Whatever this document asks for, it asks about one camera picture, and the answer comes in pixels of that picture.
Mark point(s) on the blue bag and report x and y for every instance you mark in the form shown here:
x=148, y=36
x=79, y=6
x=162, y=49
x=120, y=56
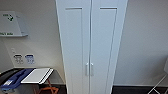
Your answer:
x=13, y=80

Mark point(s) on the white metal frame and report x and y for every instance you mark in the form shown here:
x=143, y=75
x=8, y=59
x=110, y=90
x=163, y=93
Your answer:
x=159, y=85

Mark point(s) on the white wall box green sign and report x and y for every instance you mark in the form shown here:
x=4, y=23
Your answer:
x=11, y=23

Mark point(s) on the small white wall switch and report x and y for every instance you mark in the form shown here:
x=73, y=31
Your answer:
x=14, y=50

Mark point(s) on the white wardrobe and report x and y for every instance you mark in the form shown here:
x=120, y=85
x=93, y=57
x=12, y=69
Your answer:
x=91, y=20

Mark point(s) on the white wardrobe door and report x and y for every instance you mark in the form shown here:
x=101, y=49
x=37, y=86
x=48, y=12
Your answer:
x=106, y=40
x=73, y=40

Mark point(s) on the white flat board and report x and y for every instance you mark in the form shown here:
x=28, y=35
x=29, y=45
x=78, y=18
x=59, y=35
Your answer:
x=36, y=75

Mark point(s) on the orange object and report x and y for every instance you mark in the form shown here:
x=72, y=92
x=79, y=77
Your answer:
x=46, y=90

